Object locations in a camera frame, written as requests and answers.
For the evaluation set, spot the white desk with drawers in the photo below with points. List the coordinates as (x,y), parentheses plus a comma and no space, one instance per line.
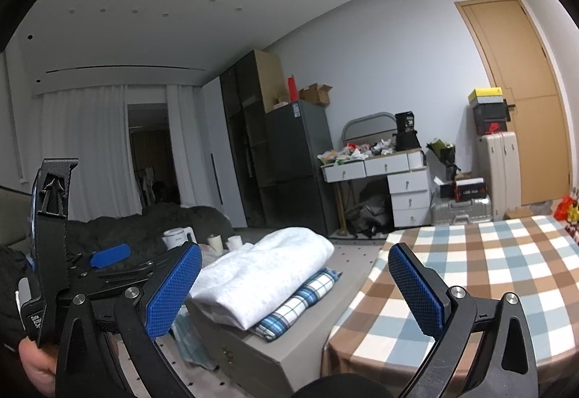
(407,185)

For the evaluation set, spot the white curtain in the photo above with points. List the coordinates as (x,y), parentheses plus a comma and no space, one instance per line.
(90,153)
(183,144)

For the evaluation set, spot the open cardboard box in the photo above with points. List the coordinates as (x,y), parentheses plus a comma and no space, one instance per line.
(315,94)

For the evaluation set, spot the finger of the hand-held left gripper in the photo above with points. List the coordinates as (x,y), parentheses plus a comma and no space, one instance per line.
(111,255)

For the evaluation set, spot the blue plaid cloth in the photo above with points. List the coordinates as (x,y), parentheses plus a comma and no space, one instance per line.
(298,303)

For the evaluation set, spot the dark grey refrigerator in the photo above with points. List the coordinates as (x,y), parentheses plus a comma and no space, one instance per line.
(298,162)

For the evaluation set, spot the white lid shoe box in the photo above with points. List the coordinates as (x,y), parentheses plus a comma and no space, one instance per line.
(444,187)

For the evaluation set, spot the brown blue checked blanket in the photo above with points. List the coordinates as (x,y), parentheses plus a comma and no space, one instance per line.
(475,253)

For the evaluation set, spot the light brown door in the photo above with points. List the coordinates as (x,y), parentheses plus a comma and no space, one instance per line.
(520,63)

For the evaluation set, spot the black bag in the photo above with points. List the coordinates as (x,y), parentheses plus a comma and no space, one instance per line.
(368,217)

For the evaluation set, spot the white paper roll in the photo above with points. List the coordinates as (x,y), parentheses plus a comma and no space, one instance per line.
(235,242)
(215,243)

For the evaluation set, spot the dark grey duvet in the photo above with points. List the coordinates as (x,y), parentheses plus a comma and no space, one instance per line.
(181,221)

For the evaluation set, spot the tall dark wardrobe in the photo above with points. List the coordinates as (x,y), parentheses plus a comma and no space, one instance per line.
(244,131)

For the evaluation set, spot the light blue striped cloth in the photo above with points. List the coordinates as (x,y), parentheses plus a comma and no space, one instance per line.
(192,343)

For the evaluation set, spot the silver suitcase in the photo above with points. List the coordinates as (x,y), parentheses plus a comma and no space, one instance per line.
(461,210)

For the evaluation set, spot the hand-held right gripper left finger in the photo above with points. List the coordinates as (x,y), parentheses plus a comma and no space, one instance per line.
(174,285)

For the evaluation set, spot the red plastic bag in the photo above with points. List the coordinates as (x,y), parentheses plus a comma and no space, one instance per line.
(563,208)

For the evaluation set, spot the light grey sweatshirt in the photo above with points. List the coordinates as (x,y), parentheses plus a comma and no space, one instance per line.
(262,271)

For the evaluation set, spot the white kettle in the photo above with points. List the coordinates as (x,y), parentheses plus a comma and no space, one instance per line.
(178,237)

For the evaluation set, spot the grey storage bench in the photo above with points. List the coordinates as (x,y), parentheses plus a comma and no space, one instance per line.
(294,357)

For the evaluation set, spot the yellow lid shoe box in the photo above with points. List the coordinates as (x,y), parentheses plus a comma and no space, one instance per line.
(485,95)

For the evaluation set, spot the small cardboard box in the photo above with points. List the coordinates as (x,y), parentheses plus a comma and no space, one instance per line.
(518,213)

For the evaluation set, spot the beige suitcase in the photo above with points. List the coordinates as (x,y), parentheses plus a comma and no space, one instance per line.
(497,176)

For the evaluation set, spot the pile of desk clutter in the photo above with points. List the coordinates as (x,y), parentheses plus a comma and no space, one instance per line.
(357,151)

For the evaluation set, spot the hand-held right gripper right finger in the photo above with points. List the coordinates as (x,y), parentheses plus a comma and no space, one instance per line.
(416,289)

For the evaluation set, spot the black appliance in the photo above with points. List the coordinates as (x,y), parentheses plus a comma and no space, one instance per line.
(407,131)

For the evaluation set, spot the grey arched mirror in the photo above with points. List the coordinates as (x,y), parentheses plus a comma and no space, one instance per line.
(366,126)

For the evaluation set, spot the black red shoe box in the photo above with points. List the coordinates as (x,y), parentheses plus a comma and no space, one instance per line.
(470,189)

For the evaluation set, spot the red logo shoe box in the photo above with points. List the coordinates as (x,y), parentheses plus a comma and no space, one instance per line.
(492,127)

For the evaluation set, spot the person's left hand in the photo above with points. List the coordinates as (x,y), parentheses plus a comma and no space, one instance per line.
(36,368)

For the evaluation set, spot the yellow packet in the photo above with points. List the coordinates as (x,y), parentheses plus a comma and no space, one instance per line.
(574,221)

